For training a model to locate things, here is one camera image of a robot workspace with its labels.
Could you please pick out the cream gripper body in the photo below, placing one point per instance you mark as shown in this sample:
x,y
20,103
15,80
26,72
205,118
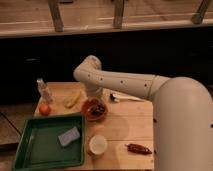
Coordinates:
x,y
95,93

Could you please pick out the dark red grape bunch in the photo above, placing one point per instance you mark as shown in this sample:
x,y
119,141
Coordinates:
x,y
97,109

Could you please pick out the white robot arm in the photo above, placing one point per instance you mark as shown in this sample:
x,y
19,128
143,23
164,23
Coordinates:
x,y
182,113

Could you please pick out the red bowl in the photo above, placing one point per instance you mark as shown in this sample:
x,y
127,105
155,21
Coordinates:
x,y
85,110

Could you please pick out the yellow banana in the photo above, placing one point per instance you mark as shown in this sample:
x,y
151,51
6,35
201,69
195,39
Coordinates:
x,y
72,100

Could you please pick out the white cup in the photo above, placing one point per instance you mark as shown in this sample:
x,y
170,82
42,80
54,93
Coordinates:
x,y
97,145

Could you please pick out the blue sponge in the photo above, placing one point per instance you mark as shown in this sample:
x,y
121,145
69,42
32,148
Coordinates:
x,y
69,136

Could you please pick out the orange fruit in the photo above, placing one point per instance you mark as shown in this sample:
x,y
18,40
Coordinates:
x,y
44,109

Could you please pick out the green plastic tray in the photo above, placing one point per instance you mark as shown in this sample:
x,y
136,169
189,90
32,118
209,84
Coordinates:
x,y
39,147

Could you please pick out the white handled brush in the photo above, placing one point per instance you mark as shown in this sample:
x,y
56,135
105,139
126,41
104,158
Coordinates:
x,y
117,98

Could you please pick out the wooden post middle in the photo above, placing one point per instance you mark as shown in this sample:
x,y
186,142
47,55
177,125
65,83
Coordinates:
x,y
118,13

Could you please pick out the wooden post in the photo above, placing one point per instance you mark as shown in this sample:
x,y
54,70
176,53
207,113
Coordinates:
x,y
199,15
55,14
118,13

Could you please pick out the wooden post left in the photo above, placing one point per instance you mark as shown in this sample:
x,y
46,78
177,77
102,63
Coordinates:
x,y
55,14

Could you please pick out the wooden post right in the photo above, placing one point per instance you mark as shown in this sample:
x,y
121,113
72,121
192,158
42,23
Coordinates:
x,y
199,15

